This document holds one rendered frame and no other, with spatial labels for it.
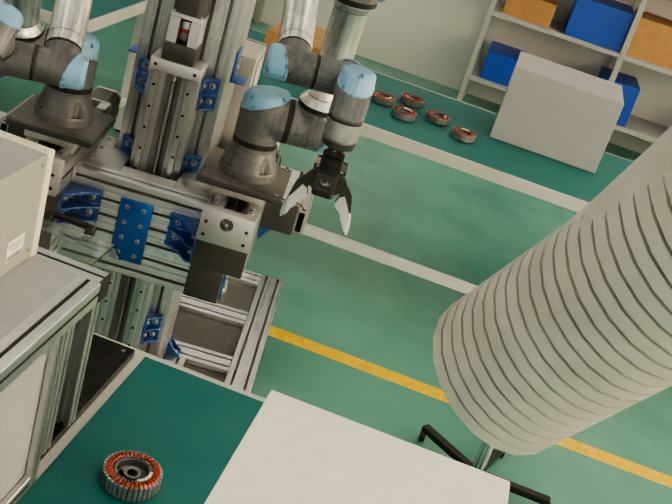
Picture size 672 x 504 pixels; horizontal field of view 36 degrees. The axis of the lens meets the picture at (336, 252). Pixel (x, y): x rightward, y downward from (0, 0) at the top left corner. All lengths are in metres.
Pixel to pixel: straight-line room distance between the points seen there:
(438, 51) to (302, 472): 7.25
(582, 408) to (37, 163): 1.14
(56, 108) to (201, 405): 0.89
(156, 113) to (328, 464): 1.54
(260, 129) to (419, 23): 5.93
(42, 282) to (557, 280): 1.16
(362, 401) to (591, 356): 3.05
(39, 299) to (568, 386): 1.11
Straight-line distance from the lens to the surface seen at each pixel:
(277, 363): 3.92
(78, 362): 2.00
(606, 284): 0.82
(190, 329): 3.58
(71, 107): 2.71
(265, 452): 1.40
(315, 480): 1.39
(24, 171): 1.77
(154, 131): 2.81
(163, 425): 2.18
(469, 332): 0.92
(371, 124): 4.38
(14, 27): 2.16
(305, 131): 2.62
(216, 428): 2.21
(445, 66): 8.51
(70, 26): 2.26
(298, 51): 2.19
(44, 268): 1.89
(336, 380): 3.94
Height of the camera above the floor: 2.03
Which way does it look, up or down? 24 degrees down
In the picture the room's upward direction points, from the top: 18 degrees clockwise
